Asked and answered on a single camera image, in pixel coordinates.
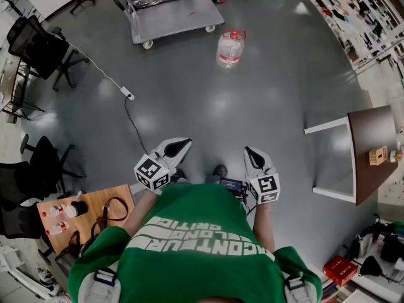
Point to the small wooden box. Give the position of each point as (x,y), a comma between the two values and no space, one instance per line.
(378,156)

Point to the person's green printed shirt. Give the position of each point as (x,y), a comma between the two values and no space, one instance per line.
(189,264)

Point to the white power strip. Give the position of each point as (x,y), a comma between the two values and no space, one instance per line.
(127,93)

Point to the black bag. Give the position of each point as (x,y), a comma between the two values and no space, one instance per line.
(391,248)

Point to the small potted plant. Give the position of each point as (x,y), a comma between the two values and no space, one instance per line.
(397,156)

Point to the dark brown table white legs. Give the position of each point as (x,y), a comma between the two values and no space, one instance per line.
(369,131)

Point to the small black monitor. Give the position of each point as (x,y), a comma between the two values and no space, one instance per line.
(230,185)

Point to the white shelf of assorted goods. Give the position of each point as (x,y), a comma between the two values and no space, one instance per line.
(363,11)

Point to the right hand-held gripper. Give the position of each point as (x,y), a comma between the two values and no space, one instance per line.
(265,188)

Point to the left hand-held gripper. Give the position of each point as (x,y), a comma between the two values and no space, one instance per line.
(151,172)

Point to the clear water jug red cap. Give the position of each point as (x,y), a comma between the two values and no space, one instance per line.
(230,49)

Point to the black pouch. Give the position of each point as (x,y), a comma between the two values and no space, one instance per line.
(370,265)

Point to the person's left shoe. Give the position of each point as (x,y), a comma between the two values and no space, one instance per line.
(180,174)

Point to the small wooden table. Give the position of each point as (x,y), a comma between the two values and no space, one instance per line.
(91,197)

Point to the person's left forearm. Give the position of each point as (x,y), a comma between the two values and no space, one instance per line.
(139,213)

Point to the black office chair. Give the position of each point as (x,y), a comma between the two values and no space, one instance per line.
(38,49)
(19,219)
(45,159)

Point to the grey platform trolley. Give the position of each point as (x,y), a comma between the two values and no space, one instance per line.
(176,14)

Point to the person's right forearm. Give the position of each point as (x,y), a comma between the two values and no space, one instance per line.
(263,229)

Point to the red label plastic bottle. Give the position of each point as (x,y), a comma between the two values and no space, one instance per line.
(58,228)
(55,210)

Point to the black cup white lid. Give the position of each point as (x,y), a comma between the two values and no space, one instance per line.
(80,207)

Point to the red cardboard box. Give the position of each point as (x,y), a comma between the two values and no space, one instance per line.
(341,270)

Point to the person's shoe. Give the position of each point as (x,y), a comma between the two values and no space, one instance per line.
(180,174)
(220,170)

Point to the wooden desk black legs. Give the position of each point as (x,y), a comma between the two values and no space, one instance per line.
(17,80)

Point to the green item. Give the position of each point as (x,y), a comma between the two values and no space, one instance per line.
(399,226)

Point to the person's right shoe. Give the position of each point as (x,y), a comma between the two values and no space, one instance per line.
(220,170)

